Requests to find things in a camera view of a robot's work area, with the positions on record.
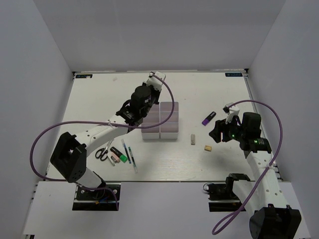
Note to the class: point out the left white organizer bin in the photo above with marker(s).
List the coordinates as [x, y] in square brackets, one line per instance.
[152, 118]

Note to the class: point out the right white organizer bin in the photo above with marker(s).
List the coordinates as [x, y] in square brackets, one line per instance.
[170, 129]

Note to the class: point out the teal dark pen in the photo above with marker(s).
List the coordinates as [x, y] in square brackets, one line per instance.
[132, 157]

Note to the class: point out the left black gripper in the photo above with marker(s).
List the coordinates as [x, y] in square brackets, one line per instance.
[157, 92]

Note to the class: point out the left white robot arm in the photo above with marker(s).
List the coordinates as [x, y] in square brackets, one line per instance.
[70, 153]

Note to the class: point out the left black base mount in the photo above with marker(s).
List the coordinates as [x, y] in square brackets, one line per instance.
[101, 200]

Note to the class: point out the purple highlighter marker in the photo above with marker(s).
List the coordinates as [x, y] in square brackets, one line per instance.
[208, 118]

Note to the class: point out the right blue corner label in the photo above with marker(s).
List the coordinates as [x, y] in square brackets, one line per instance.
[233, 74]

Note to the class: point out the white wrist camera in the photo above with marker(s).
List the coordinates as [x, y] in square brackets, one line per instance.
[154, 81]
[232, 111]

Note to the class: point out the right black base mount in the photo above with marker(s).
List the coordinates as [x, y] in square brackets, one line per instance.
[220, 199]

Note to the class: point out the black handled scissors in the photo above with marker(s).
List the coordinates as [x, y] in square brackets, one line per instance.
[102, 153]

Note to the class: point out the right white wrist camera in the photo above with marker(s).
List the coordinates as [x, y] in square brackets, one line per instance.
[232, 111]

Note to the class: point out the green highlighter marker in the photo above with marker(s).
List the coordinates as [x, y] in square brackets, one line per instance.
[120, 156]

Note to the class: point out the small tan eraser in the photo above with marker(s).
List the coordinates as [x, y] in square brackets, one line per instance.
[208, 148]

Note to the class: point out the left blue corner label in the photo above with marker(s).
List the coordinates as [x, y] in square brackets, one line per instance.
[83, 76]

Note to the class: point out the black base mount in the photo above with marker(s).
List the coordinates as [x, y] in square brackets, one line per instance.
[220, 199]
[101, 200]

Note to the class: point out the white organizer bin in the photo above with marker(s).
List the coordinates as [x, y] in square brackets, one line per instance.
[152, 118]
[170, 129]

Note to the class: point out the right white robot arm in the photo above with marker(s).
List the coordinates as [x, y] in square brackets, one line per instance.
[271, 216]

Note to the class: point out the blue corner label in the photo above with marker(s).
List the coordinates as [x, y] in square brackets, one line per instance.
[233, 74]
[83, 76]

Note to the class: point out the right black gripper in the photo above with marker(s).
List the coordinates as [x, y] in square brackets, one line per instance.
[220, 126]

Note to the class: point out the grey white eraser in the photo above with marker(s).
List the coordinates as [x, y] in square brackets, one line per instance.
[192, 138]

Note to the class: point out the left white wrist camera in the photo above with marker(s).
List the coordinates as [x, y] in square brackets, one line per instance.
[154, 81]

